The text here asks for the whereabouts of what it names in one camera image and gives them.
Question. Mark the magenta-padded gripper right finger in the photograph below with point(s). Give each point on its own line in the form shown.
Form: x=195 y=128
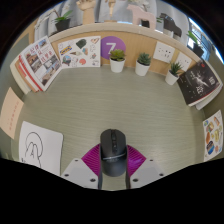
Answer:
x=148 y=173

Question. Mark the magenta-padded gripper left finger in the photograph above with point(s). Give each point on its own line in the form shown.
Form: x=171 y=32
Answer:
x=78 y=173

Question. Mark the black computer mouse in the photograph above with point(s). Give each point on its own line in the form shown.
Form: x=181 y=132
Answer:
x=113 y=156

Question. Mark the white mouse pad, black drawing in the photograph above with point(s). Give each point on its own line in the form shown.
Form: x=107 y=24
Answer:
x=50 y=143

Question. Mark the colourful food sticker sheet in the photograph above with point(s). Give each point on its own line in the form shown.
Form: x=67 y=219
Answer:
x=214 y=136

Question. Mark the peach paper sheet, red text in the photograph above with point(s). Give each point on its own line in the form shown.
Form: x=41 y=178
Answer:
x=10 y=111

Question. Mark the small succulent in white pot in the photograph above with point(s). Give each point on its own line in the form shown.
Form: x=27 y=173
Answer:
x=117 y=66
x=171 y=79
x=142 y=69

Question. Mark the white book behind black book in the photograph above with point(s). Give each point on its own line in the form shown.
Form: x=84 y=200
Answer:
x=213 y=98

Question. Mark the black cover book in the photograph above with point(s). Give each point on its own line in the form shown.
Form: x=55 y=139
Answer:
x=198 y=83

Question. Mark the red book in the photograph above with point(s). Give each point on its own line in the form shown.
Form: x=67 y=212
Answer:
x=28 y=73

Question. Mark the brown kraft book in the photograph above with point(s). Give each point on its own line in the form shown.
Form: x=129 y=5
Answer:
x=21 y=75

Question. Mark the white photo-cover book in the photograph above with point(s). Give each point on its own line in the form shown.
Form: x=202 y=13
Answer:
x=43 y=61

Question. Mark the white illustrated sticker sheet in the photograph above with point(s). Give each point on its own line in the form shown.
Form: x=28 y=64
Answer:
x=80 y=51

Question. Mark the light wooden desk shelf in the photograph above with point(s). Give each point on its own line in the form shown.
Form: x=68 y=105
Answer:
x=136 y=41

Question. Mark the green plant in black pot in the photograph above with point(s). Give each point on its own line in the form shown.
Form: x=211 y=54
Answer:
x=198 y=50

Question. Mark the purple round number sign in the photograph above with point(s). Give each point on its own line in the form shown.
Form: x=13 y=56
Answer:
x=111 y=43

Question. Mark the white orchid in black pot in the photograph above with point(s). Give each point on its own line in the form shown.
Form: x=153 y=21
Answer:
x=62 y=24

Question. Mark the dark wooden horse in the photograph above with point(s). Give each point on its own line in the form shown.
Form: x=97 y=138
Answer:
x=170 y=24

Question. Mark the pink wooden horse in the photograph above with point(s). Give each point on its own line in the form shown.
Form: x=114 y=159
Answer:
x=141 y=15

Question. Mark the wooden hand model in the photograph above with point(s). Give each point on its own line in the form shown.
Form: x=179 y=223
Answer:
x=87 y=13

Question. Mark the grey curtain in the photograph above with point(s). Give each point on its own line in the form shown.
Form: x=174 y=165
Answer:
x=121 y=11

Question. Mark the wooden artist mannequin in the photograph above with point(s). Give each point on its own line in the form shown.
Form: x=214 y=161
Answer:
x=110 y=10

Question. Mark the white wall socket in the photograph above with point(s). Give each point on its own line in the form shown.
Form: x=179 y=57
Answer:
x=164 y=52
x=184 y=61

